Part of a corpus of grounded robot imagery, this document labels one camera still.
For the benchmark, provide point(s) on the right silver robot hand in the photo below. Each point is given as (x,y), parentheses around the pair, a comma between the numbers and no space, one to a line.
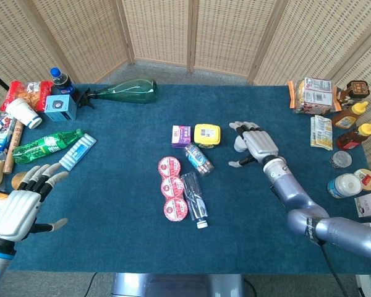
(261,143)

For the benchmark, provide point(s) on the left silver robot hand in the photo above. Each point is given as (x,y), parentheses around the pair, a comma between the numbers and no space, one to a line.
(15,213)

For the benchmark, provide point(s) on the small white-lid jar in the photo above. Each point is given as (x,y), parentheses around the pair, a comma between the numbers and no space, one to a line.
(239,144)

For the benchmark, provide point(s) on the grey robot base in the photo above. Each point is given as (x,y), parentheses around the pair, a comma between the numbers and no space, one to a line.
(176,284)

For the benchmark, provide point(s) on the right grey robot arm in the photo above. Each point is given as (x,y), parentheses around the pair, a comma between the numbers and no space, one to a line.
(284,185)

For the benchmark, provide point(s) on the clear small cup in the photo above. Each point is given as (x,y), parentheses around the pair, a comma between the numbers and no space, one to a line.
(340,159)

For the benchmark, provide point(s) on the red lidded round cup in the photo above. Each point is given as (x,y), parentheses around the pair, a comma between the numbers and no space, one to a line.
(169,167)
(175,209)
(172,187)

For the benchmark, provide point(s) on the yellow lidded plastic box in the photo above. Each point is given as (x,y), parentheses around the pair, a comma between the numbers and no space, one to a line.
(207,133)

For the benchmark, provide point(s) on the yellow white sachet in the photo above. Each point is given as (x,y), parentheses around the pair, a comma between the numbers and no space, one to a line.
(323,133)

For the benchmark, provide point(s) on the clear tube with blue label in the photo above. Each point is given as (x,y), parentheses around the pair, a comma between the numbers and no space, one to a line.
(198,159)

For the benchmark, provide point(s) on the clear snack bag orange edges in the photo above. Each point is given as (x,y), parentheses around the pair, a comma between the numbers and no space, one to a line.
(315,96)

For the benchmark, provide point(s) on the green soda bottle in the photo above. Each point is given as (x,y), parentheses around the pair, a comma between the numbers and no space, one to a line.
(46,147)

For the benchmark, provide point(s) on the purple white small box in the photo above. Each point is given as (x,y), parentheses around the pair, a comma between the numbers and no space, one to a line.
(181,136)

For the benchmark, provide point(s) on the blue toothpaste box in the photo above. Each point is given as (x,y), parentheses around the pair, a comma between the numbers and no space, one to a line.
(0,133)

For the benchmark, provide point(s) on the clear plastic water bottle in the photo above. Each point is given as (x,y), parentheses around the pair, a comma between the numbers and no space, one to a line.
(194,198)

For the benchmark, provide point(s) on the blue white striped pack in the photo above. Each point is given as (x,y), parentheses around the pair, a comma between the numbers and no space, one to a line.
(77,151)

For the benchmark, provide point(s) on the honey bottle with yellow cap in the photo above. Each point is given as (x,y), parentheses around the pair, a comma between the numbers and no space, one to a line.
(349,117)

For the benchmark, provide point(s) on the white-lidded blue label jar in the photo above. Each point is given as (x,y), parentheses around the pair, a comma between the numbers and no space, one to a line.
(343,185)

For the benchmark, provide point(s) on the dark syrup bottle yellow cap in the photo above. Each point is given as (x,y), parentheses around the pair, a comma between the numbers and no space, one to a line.
(355,137)

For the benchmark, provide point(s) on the white paper cup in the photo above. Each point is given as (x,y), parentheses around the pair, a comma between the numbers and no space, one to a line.
(23,114)

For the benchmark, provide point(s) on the dark brown jar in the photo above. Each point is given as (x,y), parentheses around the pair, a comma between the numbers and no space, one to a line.
(355,91)

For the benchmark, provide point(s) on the yellow red lidded cup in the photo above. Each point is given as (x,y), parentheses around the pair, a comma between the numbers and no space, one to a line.
(366,179)

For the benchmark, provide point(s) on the blue table carpet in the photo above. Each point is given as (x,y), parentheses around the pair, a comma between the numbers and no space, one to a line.
(126,232)

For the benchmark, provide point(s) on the light blue cardboard box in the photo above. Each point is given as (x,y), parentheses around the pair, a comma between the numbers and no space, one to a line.
(61,107)

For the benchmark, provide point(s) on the red snack bag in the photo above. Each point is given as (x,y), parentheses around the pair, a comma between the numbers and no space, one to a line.
(26,94)

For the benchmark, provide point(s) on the pink white carton box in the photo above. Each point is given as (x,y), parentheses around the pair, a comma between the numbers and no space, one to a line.
(369,204)

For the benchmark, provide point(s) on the cola bottle with blue cap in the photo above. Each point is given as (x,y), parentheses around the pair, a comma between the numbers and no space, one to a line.
(62,82)

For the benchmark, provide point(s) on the green glass vase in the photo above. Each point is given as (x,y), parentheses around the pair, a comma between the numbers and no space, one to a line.
(126,91)

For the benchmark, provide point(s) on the woven bamboo folding screen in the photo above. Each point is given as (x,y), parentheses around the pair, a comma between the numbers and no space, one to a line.
(157,31)

